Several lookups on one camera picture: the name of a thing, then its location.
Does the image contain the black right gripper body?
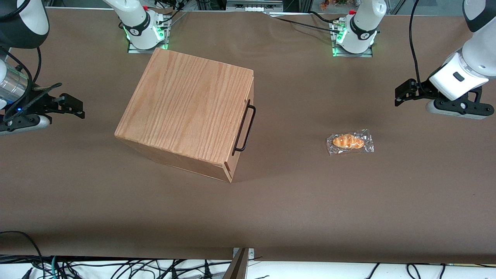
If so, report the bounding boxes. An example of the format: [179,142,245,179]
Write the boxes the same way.
[2,90,59,119]

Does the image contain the black metal drawer handle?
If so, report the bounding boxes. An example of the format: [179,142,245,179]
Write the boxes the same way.
[232,83,257,157]

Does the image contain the oak wooden drawer cabinet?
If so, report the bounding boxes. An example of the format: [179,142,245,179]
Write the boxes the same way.
[114,47,255,183]

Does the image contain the croissant in clear plastic wrap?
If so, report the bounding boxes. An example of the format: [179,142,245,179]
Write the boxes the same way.
[326,129,375,156]

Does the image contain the brown paper table cover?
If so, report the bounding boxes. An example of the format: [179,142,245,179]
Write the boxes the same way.
[0,9,496,265]

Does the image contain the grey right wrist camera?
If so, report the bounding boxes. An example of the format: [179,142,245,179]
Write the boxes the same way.
[0,114,52,136]

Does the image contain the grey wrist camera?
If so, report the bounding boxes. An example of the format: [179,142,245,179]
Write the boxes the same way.
[0,114,52,136]
[425,87,485,120]

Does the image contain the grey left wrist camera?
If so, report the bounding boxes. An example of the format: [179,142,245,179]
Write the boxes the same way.
[425,87,485,120]

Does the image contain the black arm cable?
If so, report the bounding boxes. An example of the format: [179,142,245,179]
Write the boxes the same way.
[409,0,427,90]
[0,46,42,113]

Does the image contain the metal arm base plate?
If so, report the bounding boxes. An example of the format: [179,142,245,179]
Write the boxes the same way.
[329,19,374,58]
[127,12,172,53]

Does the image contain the black base cable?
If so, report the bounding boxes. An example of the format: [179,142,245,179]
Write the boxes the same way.
[269,15,336,33]
[309,11,341,26]
[153,0,189,24]

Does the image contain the black looped cable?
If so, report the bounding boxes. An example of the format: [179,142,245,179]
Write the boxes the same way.
[0,231,44,269]

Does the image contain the aluminium frame rail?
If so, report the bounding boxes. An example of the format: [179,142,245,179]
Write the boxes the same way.
[227,0,284,12]

